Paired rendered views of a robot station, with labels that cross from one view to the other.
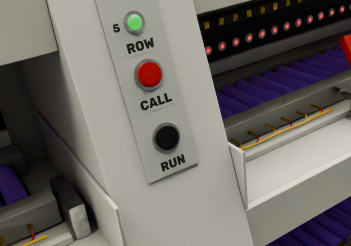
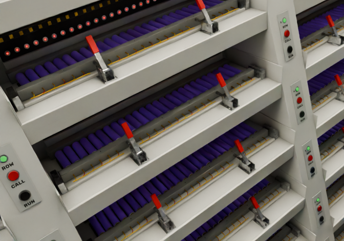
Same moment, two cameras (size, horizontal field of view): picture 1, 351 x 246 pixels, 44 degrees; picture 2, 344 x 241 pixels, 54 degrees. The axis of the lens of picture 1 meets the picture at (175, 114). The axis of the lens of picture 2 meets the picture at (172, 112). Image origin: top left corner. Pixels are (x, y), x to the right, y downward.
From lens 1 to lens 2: 68 cm
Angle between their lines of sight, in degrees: 10
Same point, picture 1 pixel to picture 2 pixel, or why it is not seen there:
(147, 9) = (286, 16)
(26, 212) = (248, 73)
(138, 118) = (284, 44)
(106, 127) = (278, 47)
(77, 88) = (273, 38)
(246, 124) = not seen: hidden behind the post
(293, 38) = (302, 14)
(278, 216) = (312, 71)
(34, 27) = (264, 23)
